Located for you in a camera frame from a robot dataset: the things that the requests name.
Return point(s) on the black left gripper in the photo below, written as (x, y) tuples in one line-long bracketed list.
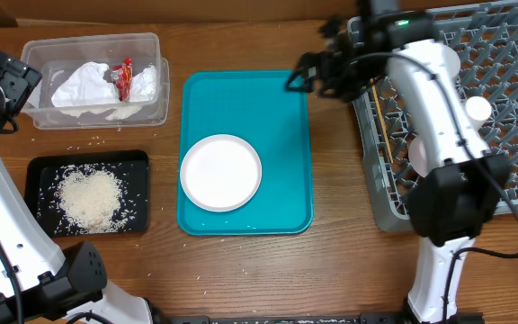
[(17, 79)]

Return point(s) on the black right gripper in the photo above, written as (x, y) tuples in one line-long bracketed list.
[(317, 60)]

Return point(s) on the white napkin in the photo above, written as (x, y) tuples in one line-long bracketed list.
[(142, 88), (85, 87)]

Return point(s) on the grey-green bowl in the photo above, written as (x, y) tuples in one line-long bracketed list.
[(452, 61)]

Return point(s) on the small pink bowl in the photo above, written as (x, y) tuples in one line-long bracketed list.
[(417, 157)]

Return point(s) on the red sauce packet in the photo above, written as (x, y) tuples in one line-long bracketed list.
[(121, 77)]

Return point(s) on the white cup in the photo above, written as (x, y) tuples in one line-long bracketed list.
[(479, 110)]

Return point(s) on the pile of white rice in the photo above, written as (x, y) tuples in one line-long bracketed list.
[(93, 198)]

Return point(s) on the large white plate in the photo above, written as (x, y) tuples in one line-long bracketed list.
[(221, 173)]

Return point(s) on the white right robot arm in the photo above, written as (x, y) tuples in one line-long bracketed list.
[(465, 180)]

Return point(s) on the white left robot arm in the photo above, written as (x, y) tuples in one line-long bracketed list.
[(38, 279)]

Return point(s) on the clear plastic waste bin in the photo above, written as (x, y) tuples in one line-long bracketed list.
[(58, 59)]

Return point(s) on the grey dishwasher rack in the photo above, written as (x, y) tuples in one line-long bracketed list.
[(485, 36)]

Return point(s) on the black food waste tray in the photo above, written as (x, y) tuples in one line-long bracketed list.
[(45, 166)]

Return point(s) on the teal serving tray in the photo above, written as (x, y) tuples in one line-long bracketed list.
[(254, 106)]

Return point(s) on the white napkin in bin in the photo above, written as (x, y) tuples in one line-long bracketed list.
[(142, 88)]

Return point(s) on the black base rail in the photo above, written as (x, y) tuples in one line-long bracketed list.
[(364, 318)]

